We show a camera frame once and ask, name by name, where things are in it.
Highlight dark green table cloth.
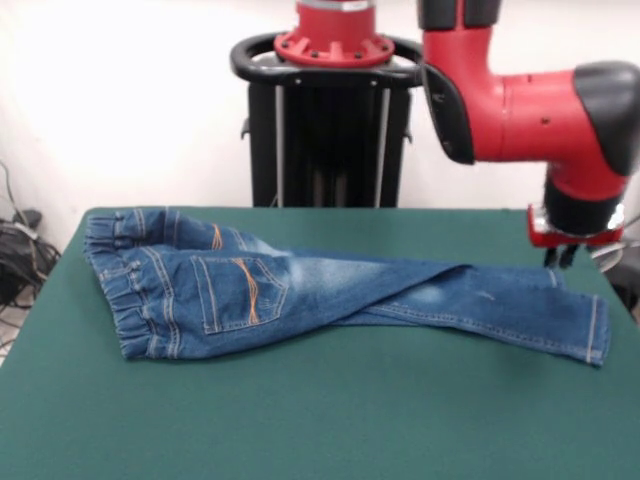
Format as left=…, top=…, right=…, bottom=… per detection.
left=0, top=207, right=640, bottom=480

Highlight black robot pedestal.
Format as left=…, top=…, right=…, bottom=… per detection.
left=229, top=32, right=431, bottom=209

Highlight blue denim jeans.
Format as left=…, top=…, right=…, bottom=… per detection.
left=82, top=207, right=613, bottom=369

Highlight black cable tangle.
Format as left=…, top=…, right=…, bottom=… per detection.
left=0, top=159, right=62, bottom=314

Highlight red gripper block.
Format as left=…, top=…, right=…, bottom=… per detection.
left=527, top=203, right=627, bottom=272

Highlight black office chair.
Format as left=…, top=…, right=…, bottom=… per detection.
left=589, top=234, right=640, bottom=324

